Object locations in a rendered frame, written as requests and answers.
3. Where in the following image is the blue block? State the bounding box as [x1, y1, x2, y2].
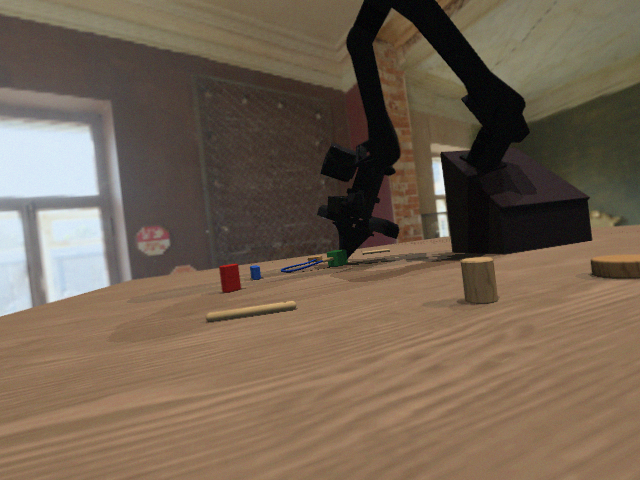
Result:
[250, 265, 261, 280]

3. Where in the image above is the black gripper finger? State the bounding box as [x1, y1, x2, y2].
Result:
[332, 221, 350, 250]
[345, 226, 374, 259]

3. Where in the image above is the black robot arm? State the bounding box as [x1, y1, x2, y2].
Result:
[320, 0, 530, 217]

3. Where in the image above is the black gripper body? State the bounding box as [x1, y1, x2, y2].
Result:
[317, 185, 399, 239]

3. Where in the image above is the green block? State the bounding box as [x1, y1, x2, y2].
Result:
[327, 250, 348, 266]

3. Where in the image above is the short wooden cylinder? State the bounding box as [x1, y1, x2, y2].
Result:
[461, 257, 498, 304]

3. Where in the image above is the red block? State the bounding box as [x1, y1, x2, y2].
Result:
[219, 264, 241, 293]

